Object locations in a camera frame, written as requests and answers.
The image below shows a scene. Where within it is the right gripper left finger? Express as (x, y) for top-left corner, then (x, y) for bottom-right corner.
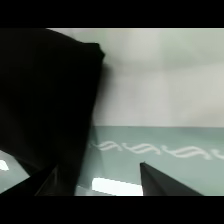
(0, 165), (60, 197)

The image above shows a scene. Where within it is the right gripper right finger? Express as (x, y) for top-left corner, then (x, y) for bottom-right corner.
(139, 161), (204, 197)

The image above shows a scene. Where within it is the black garment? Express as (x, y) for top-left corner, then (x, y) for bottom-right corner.
(0, 27), (106, 197)

